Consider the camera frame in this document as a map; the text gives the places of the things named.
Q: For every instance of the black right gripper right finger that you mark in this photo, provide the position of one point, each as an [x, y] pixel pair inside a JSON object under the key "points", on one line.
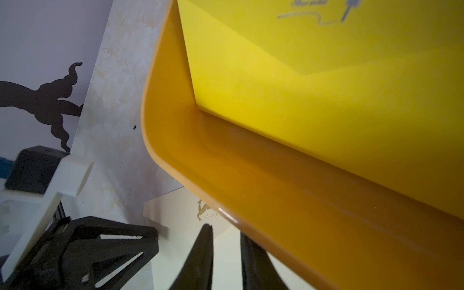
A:
{"points": [[258, 272]]}

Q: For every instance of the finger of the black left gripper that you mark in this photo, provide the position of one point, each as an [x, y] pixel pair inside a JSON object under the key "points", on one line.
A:
{"points": [[77, 254]]}

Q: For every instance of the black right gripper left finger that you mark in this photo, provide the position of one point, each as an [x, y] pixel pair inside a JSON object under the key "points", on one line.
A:
{"points": [[197, 271]]}

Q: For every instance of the cream envelope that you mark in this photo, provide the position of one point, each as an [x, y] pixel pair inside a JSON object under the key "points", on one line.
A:
{"points": [[178, 216]]}

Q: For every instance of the yellow envelope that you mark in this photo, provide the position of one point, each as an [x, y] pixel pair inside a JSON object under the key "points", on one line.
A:
{"points": [[373, 87]]}

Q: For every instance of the yellow plastic storage box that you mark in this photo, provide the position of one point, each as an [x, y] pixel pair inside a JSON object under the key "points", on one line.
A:
{"points": [[336, 230]]}

